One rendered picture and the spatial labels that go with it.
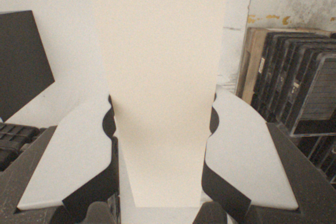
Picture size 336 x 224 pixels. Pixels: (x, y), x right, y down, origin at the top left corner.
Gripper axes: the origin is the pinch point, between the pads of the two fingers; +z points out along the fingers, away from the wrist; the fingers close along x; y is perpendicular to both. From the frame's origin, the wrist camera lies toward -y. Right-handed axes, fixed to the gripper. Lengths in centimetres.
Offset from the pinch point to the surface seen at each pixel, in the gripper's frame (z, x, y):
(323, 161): 60, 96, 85
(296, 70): 61, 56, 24
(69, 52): 38.9, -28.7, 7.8
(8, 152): 25, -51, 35
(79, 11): 38.9, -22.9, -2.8
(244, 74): 107, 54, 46
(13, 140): 31, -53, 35
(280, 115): 60, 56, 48
